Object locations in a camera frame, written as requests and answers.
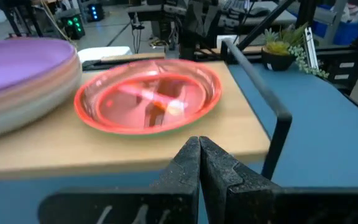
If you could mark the device with blue lights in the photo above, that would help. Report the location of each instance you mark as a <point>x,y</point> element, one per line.
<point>95,12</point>

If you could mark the purple plate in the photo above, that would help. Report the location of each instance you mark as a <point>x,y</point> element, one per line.
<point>17,62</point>

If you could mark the pink transparent plate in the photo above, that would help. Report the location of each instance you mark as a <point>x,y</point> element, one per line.
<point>154,93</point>

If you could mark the wooden shelf with black frame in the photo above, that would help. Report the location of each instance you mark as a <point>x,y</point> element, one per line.
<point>73,155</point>

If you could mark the blue bin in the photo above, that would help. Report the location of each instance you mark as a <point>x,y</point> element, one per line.
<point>337,28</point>

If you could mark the wooden side board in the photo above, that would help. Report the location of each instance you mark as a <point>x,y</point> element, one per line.
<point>132,56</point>

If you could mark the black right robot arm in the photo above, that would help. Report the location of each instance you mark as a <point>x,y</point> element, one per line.
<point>199,25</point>

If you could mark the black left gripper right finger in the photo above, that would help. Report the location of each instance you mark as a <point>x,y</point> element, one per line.
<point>238,193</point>

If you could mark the pale blue plate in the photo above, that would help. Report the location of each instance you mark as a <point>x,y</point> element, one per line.
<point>26,112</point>

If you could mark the potted succulent plant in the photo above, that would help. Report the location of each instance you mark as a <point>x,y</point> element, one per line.
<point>278,49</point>

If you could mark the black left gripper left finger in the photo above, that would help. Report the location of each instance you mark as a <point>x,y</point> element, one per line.
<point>172,199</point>

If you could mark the white flat object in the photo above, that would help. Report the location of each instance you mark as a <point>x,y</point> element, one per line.
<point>104,53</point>

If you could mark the black computer tower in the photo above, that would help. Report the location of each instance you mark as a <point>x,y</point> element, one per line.
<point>73,26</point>

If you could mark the beige plate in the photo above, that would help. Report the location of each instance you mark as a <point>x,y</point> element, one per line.
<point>26,98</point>

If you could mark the orange transparent plate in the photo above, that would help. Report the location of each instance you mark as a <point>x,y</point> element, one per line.
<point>120,130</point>

